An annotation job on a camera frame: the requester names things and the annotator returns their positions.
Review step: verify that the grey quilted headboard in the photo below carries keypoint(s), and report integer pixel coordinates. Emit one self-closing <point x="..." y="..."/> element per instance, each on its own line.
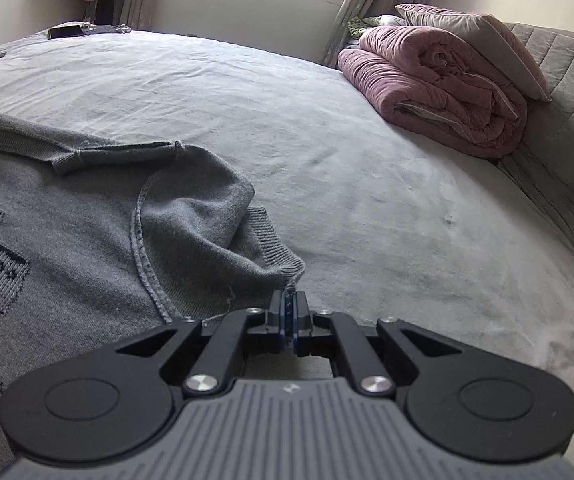
<point x="567" y="85"/>

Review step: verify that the pink folded quilt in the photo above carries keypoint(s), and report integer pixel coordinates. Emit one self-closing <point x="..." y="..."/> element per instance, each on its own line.
<point x="417" y="75"/>

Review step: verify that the black smartphone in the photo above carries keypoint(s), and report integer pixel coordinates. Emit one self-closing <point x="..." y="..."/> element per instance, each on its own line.
<point x="67" y="31"/>

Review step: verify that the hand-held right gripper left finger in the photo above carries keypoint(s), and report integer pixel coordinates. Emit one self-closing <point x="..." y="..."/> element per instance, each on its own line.
<point x="278" y="322"/>

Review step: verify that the floral patterned bedding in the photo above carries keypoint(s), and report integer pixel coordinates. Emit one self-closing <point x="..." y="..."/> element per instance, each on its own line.
<point x="367" y="24"/>

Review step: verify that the grey knit cat-print sweater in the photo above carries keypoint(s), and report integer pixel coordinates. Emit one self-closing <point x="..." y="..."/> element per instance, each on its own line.
<point x="92" y="240"/>

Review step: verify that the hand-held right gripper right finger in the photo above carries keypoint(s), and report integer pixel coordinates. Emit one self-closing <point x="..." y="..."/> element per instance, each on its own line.
<point x="303" y="322"/>

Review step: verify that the pink and grey pillow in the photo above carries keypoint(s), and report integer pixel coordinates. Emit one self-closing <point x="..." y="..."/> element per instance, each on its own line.
<point x="492" y="40"/>

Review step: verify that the grey bed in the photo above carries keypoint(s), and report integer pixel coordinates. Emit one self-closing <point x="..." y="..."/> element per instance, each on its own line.
<point x="317" y="135"/>

